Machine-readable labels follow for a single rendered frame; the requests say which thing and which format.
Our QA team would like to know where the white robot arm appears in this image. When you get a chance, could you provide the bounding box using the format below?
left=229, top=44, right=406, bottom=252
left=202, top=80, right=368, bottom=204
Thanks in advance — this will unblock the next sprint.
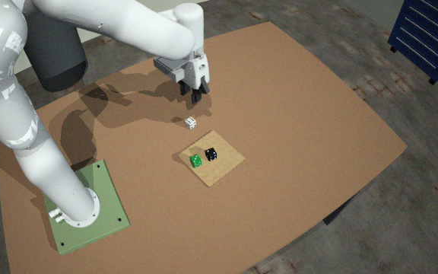
left=0, top=0, right=205, bottom=228

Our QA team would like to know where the black die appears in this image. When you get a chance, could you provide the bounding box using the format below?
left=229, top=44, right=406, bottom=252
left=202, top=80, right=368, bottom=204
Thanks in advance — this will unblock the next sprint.
left=205, top=148, right=217, bottom=161

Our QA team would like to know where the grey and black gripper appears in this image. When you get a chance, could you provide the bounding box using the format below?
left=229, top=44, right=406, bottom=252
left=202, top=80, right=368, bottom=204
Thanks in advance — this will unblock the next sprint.
left=178, top=55, right=210, bottom=104

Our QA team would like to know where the tan square mat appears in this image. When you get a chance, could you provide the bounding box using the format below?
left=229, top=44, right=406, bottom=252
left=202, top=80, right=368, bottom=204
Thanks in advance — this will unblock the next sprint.
left=177, top=130, right=245, bottom=187

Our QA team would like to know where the white die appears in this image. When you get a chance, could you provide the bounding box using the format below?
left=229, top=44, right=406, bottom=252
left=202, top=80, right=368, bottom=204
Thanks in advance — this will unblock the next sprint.
left=185, top=117, right=196, bottom=129

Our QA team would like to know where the green die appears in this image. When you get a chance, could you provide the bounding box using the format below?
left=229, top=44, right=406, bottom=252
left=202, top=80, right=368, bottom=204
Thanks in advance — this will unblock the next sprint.
left=190, top=155, right=202, bottom=168

